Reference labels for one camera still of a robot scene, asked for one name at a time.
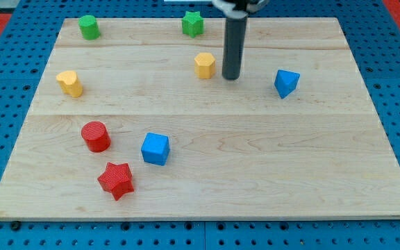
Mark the yellow hexagon block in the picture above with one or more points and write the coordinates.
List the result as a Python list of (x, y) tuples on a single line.
[(204, 65)]

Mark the yellow heart block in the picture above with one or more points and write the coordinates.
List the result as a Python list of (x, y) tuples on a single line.
[(70, 83)]

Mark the blue cube block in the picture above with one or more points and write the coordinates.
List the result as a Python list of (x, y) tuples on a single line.
[(155, 149)]

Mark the wooden board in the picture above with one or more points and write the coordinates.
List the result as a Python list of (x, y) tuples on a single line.
[(238, 152)]

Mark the blue triangle block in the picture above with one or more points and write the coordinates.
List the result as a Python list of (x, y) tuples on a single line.
[(286, 82)]

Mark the red star block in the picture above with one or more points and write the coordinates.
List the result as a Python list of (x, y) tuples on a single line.
[(117, 180)]

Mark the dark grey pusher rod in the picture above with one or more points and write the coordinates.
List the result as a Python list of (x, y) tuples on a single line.
[(234, 35)]

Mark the green star block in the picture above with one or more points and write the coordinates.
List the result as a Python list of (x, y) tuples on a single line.
[(192, 24)]

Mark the red cylinder block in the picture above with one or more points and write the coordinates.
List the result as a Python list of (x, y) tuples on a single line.
[(96, 136)]

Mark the green cylinder block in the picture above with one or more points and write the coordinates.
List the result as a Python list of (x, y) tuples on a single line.
[(89, 27)]

